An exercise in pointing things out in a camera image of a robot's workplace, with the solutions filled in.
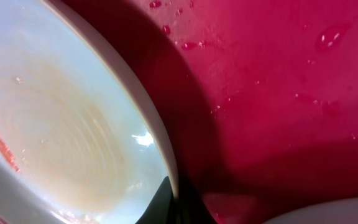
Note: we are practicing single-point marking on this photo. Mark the light blue top plate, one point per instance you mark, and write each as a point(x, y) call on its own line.
point(80, 139)

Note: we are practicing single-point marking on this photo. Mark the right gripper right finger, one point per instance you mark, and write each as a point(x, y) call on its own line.
point(190, 207)

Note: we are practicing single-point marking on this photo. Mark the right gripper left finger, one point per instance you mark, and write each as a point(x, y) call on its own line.
point(161, 209)

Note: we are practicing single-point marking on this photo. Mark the red plastic tray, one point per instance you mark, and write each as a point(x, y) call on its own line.
point(259, 99)

